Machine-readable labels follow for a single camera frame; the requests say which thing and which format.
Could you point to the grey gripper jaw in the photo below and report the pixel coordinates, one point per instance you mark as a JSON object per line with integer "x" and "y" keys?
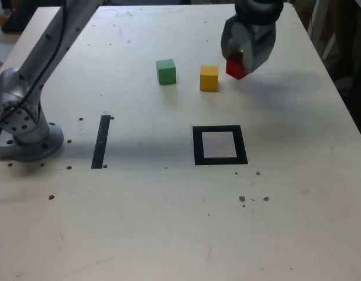
{"x": 263, "y": 44}
{"x": 225, "y": 38}

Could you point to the red cube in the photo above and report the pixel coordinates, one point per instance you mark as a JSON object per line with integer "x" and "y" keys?
{"x": 235, "y": 69}

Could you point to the yellow cube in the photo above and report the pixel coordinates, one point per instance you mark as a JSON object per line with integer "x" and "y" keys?
{"x": 209, "y": 82}

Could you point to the green cube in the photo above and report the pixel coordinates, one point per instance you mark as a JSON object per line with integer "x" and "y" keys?
{"x": 167, "y": 74}

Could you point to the black tape square outline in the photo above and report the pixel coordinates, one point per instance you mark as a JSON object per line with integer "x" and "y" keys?
{"x": 197, "y": 146}

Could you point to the black tape strip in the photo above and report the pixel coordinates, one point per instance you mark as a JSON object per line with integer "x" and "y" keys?
{"x": 100, "y": 140}

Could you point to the white frame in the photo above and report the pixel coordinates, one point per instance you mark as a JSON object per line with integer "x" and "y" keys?
{"x": 314, "y": 17}

